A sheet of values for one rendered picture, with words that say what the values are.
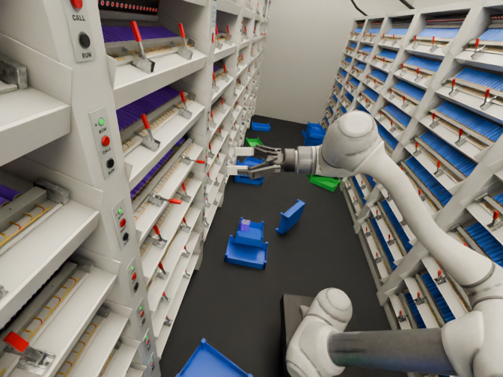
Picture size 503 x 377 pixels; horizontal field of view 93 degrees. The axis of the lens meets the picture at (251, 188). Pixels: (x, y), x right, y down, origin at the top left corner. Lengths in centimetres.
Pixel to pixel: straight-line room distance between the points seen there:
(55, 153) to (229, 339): 131
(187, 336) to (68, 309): 102
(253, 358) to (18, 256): 128
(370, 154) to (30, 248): 65
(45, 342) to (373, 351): 80
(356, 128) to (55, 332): 70
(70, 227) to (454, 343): 82
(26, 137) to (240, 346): 139
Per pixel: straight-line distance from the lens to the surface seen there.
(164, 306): 124
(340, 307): 115
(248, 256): 188
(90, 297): 63
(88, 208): 52
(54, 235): 48
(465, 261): 84
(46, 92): 44
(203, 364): 152
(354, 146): 59
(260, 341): 159
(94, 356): 78
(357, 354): 96
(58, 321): 61
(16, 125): 37
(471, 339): 77
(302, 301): 143
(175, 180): 91
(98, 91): 47
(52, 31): 41
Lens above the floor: 144
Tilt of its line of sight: 34 degrees down
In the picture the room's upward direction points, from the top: 11 degrees clockwise
